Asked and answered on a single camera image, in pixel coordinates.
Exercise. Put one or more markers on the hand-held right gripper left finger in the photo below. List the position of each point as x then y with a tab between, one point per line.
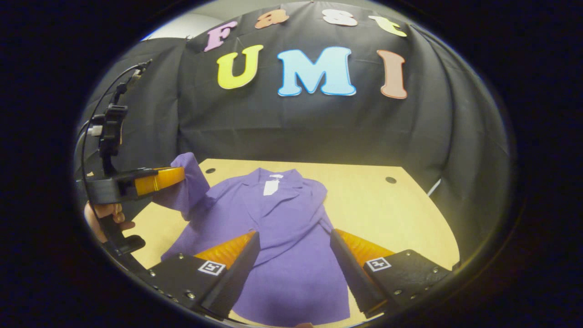
237	278

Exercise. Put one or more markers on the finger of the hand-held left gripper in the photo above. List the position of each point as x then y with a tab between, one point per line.
114	187

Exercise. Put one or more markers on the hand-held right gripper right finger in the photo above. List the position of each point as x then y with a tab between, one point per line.
350	278

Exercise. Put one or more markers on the purple knit cardigan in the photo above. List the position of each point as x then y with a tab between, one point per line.
282	237

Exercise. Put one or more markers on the black backdrop cloth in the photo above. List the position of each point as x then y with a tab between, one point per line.
296	127

